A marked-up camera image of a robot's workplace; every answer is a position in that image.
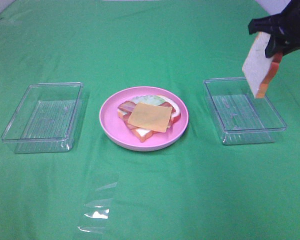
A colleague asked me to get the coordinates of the dark bacon strip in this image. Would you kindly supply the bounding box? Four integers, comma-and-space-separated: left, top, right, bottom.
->
117, 100, 137, 113

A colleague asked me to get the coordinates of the pink round plate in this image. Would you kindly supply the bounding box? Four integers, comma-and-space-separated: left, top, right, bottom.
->
99, 86, 189, 152

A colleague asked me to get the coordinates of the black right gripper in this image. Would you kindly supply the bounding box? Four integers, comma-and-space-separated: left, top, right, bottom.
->
248, 0, 300, 58

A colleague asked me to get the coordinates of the green lettuce leaf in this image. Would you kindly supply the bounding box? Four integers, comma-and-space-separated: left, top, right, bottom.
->
130, 95, 165, 106

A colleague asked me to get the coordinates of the yellow cheese slice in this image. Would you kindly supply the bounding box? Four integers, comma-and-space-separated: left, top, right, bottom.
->
127, 102, 173, 133

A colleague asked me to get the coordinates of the bread slice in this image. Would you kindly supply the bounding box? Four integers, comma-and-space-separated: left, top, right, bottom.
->
242, 32, 283, 99
120, 95, 181, 143

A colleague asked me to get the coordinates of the clear plastic film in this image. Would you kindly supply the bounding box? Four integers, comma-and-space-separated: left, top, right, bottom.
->
74, 172, 119, 240

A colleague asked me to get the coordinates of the pink bacon strip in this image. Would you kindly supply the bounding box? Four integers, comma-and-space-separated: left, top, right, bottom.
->
117, 101, 180, 132

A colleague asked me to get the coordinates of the green tablecloth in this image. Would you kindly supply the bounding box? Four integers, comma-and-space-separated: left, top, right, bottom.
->
0, 0, 300, 240

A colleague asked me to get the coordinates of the clear plastic tray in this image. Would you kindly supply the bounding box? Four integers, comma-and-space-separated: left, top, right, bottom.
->
203, 77, 287, 145
1, 82, 84, 154

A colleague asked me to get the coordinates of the clear left plastic tray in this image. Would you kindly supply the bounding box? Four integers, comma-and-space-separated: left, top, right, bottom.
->
1, 82, 84, 154

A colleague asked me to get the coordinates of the clear right plastic tray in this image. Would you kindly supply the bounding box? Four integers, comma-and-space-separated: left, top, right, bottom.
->
203, 77, 287, 145

